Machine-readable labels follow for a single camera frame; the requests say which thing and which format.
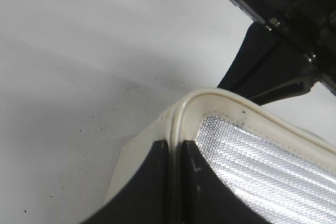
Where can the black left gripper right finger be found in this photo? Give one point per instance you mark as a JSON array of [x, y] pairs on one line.
[[204, 198]]

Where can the cream fabric zipper bag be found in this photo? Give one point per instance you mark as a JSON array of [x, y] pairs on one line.
[[282, 173]]

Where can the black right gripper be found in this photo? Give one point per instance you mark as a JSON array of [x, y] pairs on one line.
[[308, 25]]

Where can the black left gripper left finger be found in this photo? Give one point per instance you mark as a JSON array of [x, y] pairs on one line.
[[144, 198]]

